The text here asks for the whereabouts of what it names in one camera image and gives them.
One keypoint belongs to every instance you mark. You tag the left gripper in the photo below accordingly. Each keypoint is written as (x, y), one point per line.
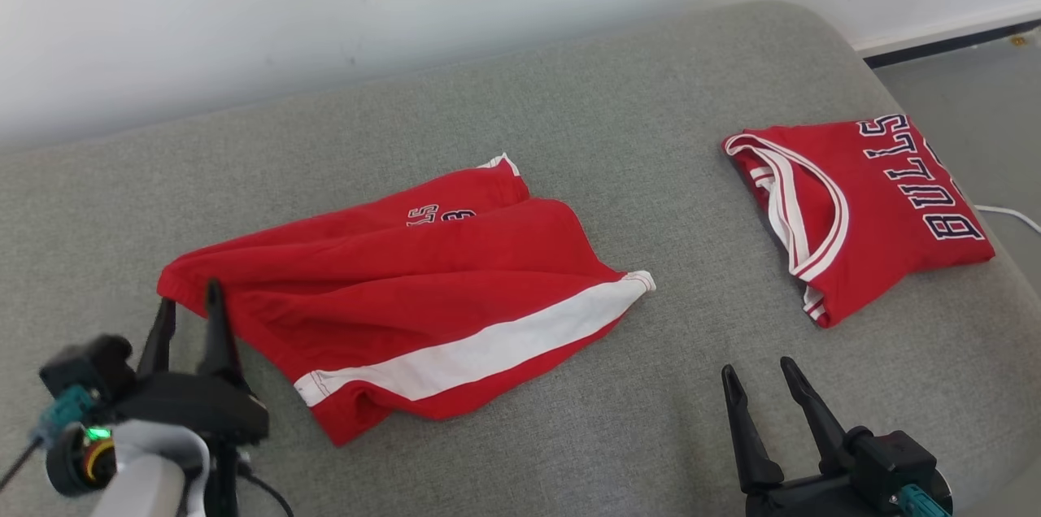
(195, 407)

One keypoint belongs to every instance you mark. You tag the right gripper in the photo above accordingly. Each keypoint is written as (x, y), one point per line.
(813, 501)

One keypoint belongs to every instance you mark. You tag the red shorts with white stripe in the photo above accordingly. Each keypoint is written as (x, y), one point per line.
(390, 281)

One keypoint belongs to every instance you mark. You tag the red Bulls jersey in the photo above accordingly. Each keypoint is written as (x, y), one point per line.
(886, 216)

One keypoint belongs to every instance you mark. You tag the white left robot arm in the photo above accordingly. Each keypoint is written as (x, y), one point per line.
(146, 484)

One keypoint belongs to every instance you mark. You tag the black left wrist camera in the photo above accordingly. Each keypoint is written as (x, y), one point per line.
(85, 367)

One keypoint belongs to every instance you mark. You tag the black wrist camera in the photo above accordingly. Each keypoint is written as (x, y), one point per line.
(85, 367)
(895, 460)

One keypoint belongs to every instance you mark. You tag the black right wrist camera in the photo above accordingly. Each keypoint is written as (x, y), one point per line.
(895, 460)

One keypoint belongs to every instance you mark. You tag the teal left camera connector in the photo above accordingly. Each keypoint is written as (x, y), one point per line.
(65, 411)

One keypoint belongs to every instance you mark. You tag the teal camera connector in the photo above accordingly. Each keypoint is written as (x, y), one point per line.
(65, 411)
(923, 502)

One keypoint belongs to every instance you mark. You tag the teal right camera connector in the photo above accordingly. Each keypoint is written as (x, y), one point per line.
(923, 502)

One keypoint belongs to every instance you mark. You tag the white wall baseboard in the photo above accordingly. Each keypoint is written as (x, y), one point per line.
(943, 28)

